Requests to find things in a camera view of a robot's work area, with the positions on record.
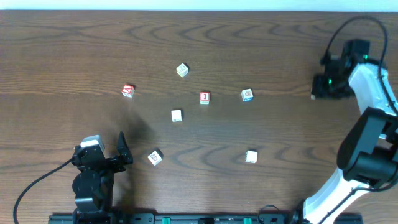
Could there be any white block near right arm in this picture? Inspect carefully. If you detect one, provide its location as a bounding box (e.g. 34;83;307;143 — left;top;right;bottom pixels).
245;150;258;164

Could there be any blue-edged picture block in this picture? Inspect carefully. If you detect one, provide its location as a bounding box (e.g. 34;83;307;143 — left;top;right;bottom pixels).
241;88;254;102

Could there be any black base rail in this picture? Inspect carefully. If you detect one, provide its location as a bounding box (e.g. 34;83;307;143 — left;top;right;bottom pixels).
48;212;364;224

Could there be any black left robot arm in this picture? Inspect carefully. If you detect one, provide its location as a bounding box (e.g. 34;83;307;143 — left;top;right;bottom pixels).
72;132;133;223

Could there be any white block black pattern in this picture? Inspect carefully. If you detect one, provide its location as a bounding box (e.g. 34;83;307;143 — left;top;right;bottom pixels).
147;149;164;166

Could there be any plain white block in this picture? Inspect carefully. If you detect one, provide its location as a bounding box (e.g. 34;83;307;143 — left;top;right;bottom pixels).
171;110;182;122

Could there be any yellow-edged white block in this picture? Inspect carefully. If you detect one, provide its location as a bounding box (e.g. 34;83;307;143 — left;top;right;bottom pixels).
176;63;189;77

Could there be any red letter A block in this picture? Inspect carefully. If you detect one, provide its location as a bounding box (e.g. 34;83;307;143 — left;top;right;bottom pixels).
121;85;135;98

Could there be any red letter I block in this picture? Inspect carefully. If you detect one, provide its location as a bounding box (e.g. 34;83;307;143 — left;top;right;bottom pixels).
200;92;210;105

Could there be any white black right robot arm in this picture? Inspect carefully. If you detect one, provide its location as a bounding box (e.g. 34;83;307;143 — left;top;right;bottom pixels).
286;39;397;223

